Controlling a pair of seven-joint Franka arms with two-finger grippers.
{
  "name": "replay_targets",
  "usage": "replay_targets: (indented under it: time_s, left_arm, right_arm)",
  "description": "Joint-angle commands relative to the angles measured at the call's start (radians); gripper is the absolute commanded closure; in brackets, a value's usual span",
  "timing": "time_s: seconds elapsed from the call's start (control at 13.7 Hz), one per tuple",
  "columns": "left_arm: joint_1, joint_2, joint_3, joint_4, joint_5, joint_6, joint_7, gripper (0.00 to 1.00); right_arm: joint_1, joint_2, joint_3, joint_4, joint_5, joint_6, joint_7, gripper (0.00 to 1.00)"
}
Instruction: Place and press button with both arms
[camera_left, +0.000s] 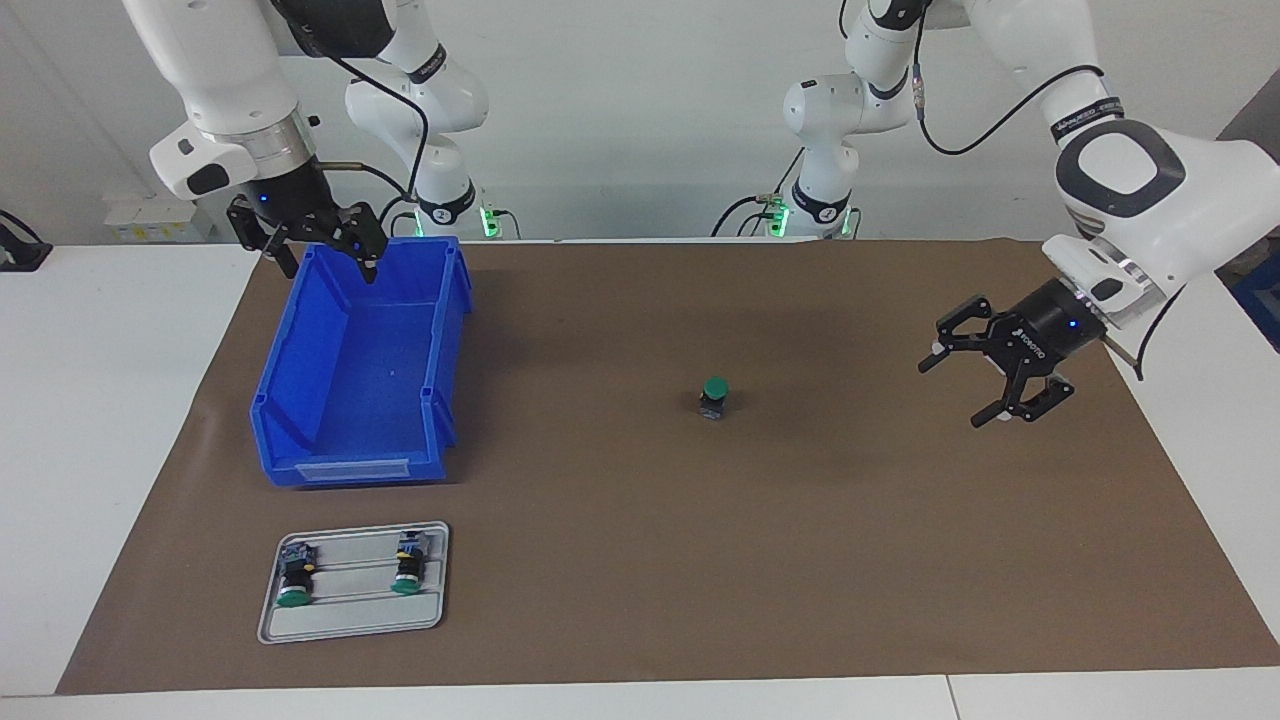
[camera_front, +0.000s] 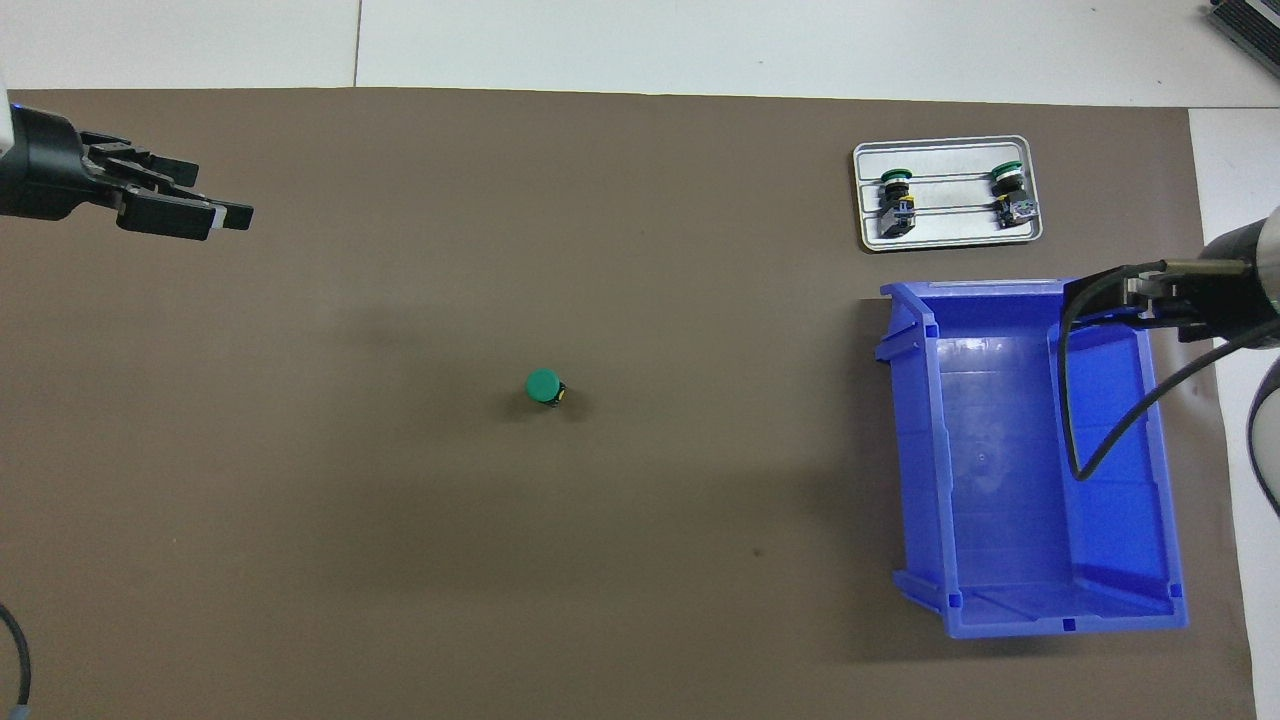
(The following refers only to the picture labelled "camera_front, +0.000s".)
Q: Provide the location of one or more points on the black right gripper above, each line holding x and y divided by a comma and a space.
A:
1235, 295

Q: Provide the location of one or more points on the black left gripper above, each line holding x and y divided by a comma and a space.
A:
40, 165

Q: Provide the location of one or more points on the green push button switch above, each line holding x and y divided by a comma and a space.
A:
542, 385
1012, 195
897, 205

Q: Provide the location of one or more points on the grey metal tray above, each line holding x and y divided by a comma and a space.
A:
950, 228

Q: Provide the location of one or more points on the blue plastic storage bin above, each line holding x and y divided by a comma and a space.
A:
1000, 480

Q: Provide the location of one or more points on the grey ribbed device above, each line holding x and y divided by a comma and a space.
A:
1250, 30

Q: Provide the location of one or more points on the brown table mat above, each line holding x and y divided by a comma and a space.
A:
400, 550

